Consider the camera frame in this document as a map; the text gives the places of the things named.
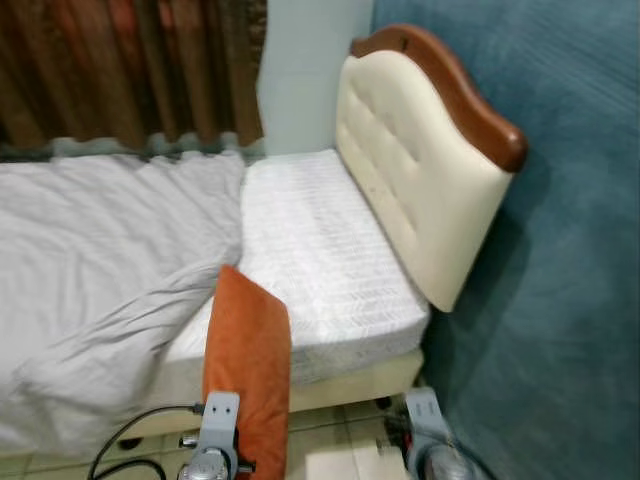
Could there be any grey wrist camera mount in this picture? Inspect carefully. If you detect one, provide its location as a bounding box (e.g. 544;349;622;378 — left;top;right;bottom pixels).
200;392;242;457
405;389;447;447

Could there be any brown striped curtain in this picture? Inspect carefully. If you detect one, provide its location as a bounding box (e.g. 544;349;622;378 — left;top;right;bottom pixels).
0;0;269;153

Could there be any grey crumpled bed sheet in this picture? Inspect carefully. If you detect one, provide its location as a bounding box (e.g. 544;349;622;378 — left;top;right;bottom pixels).
0;150;247;457

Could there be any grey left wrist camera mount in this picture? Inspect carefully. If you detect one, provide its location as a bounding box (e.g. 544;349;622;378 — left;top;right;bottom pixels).
200;392;242;457

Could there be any cream padded headboard wooden trim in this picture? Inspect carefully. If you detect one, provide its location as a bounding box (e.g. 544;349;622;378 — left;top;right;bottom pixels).
335;24;529;313

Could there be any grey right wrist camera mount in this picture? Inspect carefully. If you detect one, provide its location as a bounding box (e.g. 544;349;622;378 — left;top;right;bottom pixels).
405;389;447;447

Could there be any cream bed base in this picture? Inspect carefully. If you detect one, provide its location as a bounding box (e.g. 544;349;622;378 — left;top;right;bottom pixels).
130;348;427;433

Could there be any orange rectangular pillow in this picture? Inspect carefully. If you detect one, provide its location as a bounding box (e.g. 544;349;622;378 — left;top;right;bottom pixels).
202;264;293;480

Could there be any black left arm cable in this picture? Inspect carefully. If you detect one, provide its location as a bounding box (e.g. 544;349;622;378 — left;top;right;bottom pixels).
88;403;206;480

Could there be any white quilted mattress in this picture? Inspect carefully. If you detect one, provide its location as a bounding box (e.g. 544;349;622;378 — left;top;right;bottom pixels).
165;150;432;387

